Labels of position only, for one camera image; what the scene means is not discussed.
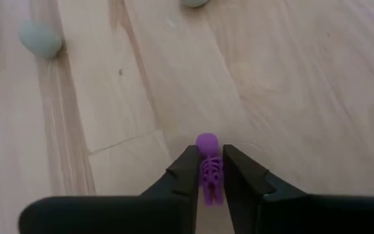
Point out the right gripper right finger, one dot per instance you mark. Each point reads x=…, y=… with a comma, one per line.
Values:
x=245, y=185

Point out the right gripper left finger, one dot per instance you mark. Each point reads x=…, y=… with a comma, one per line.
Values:
x=180, y=182

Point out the purple plastic skeleton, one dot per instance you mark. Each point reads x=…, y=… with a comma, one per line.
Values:
x=207, y=144

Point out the beige plastic skull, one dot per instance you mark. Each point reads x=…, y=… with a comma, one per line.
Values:
x=193, y=2
x=41, y=39

